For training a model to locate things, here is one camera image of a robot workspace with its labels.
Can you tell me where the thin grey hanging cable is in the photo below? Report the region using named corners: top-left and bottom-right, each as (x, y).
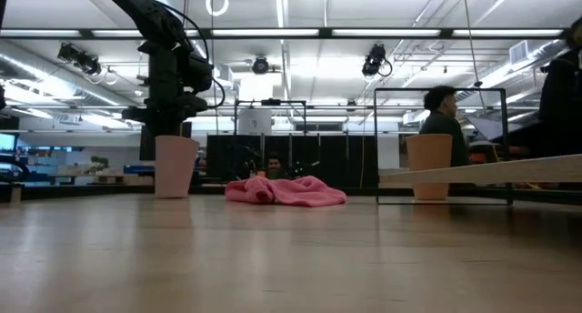
top-left (462, 0), bottom-right (485, 89)

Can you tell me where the round black ceiling spotlight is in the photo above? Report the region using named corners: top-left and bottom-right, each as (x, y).
top-left (251, 55), bottom-right (271, 76)

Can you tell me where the white coiled cable ring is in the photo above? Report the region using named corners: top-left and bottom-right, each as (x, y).
top-left (205, 0), bottom-right (230, 18)

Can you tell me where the white box on rig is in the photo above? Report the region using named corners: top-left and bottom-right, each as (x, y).
top-left (236, 108), bottom-right (274, 136)

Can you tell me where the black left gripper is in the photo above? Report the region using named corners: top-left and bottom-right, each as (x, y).
top-left (121, 40), bottom-right (209, 138)

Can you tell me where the pale pink ribbed cup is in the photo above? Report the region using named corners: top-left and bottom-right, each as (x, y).
top-left (154, 135), bottom-right (200, 199)

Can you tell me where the lit wall screen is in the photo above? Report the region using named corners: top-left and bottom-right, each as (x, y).
top-left (0, 132), bottom-right (19, 153)

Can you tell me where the black corrugated cable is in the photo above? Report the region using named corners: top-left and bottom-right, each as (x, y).
top-left (0, 152), bottom-right (31, 183)

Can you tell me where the black partition wall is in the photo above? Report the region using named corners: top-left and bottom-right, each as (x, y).
top-left (206, 134), bottom-right (379, 189)

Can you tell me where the pink crumpled cloth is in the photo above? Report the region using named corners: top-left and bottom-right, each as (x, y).
top-left (224, 175), bottom-right (348, 208)

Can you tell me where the orange ribbed cup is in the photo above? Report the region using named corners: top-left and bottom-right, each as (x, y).
top-left (405, 133), bottom-right (454, 202)

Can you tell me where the black ceiling camera on truss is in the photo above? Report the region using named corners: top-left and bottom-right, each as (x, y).
top-left (56, 42), bottom-right (103, 76)

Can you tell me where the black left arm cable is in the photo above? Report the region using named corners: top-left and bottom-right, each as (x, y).
top-left (159, 1), bottom-right (227, 110)

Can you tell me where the person seated in dark top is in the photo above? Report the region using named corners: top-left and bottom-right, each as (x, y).
top-left (418, 85), bottom-right (472, 168)

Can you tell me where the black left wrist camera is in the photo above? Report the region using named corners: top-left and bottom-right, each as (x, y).
top-left (182, 53), bottom-right (215, 95)

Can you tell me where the black ceiling camera with cable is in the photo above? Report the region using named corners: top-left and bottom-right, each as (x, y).
top-left (361, 43), bottom-right (394, 78)

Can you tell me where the small green potted plant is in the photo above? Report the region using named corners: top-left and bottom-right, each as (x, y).
top-left (85, 155), bottom-right (111, 176)

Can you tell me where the person behind cloth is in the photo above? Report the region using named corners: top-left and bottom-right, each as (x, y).
top-left (265, 152), bottom-right (286, 181)

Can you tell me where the black metal shelf frame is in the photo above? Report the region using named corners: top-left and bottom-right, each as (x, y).
top-left (373, 87), bottom-right (515, 207)

